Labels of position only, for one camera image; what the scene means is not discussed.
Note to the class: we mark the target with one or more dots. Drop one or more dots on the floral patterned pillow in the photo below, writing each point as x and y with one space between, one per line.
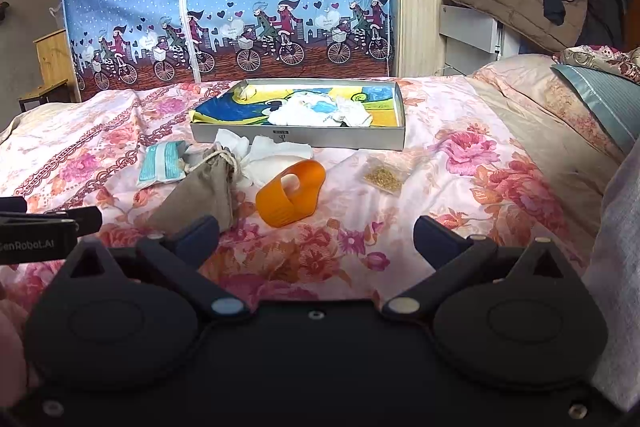
605 59

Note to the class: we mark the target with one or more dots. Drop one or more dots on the white grey box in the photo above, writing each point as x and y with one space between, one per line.
470 32

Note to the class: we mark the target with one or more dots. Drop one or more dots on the small wooden cabinet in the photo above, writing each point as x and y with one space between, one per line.
52 57

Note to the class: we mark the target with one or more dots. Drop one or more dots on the grey shallow tray box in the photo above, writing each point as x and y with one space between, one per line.
300 138

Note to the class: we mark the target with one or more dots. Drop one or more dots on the clear bag of golden bits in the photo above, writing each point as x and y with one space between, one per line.
382 177

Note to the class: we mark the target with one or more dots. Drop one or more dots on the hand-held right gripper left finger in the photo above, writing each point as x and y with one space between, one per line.
196 238

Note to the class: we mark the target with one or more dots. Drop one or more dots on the beige quilt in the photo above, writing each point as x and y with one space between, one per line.
540 127

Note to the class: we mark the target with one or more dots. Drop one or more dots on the small wooden side table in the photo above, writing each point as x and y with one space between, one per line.
42 93

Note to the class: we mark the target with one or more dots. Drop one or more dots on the dark clothing pile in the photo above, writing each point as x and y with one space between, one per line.
607 14

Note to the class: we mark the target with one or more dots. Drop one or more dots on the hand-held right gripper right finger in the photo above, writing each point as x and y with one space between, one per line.
436 237

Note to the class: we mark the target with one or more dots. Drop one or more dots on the white socks bundle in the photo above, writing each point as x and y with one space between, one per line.
320 109

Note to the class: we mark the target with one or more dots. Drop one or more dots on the small pale yellow object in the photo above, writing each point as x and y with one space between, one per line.
246 93

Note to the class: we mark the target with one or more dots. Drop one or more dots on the blue and yellow printed cloth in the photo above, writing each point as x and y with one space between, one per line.
230 109

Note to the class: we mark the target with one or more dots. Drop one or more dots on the white plastic bag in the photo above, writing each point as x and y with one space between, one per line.
56 16

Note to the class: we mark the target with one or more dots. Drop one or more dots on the teal wet wipe packet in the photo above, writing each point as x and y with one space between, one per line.
160 163

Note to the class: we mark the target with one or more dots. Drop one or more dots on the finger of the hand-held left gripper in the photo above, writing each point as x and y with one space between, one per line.
60 221

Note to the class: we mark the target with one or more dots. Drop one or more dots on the floral pink bedsheet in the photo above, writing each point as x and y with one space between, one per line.
350 217

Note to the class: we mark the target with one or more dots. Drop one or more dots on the person's left forearm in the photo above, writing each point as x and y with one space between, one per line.
11 347

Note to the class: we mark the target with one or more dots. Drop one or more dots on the white cloth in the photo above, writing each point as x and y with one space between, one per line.
270 157

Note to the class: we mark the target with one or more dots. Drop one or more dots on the light blue pillow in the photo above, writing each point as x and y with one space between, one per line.
600 99

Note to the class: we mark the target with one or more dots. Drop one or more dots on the white fluffy blanket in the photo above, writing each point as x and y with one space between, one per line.
617 257

